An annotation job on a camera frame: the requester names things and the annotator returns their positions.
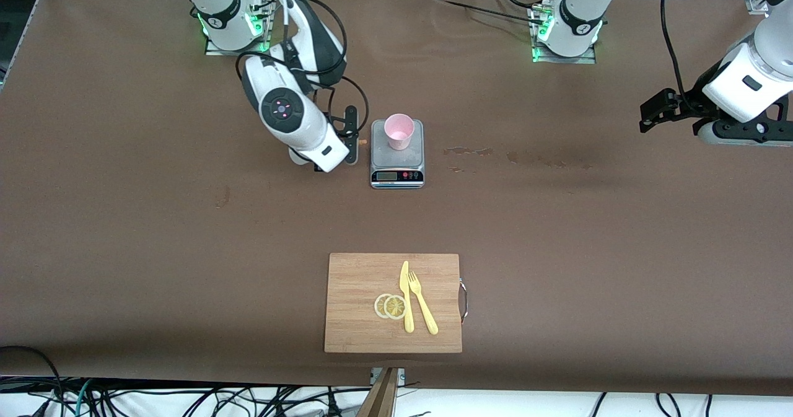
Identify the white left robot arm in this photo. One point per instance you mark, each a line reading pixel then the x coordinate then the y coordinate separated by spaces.
pixel 582 2

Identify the black left camera mount bracket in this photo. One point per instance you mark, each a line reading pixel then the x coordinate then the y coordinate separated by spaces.
pixel 740 131

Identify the small metal table bracket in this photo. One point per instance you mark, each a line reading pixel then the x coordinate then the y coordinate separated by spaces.
pixel 401 375

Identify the pink plastic cup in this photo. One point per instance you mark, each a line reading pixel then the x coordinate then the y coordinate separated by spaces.
pixel 399 135

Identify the yellow plastic fork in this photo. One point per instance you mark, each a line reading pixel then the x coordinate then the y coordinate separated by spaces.
pixel 426 315

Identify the lemon slice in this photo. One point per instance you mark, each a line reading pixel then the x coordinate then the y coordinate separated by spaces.
pixel 378 306
pixel 394 307

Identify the aluminium corner bracket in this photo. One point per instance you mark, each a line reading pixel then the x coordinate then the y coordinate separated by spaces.
pixel 757 3

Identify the black right camera mount bracket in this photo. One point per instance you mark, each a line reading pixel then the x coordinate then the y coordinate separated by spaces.
pixel 351 126

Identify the wooden post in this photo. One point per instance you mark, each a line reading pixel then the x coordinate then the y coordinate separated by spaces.
pixel 379 398

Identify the silver digital kitchen scale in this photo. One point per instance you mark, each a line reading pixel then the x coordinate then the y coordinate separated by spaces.
pixel 381 157

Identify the brown table cover sheet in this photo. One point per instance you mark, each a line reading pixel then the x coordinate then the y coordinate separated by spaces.
pixel 124 280

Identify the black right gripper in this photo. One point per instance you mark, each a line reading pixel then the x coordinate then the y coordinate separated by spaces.
pixel 316 168

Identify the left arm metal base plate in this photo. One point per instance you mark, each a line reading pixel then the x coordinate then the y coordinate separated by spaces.
pixel 588 58

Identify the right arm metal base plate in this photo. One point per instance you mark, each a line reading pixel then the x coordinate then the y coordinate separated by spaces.
pixel 260 48

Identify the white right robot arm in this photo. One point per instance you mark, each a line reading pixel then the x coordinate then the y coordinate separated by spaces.
pixel 310 135

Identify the yellow plastic knife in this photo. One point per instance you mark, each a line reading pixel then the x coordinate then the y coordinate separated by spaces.
pixel 407 318

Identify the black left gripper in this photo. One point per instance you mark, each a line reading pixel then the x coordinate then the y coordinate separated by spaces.
pixel 694 102

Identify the wooden cutting board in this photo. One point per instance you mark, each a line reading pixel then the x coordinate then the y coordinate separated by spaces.
pixel 353 318

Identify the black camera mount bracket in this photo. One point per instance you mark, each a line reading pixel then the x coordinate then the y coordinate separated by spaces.
pixel 351 126
pixel 740 131

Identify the translucent sauce bottle orange cap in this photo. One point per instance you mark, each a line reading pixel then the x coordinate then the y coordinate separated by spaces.
pixel 300 157

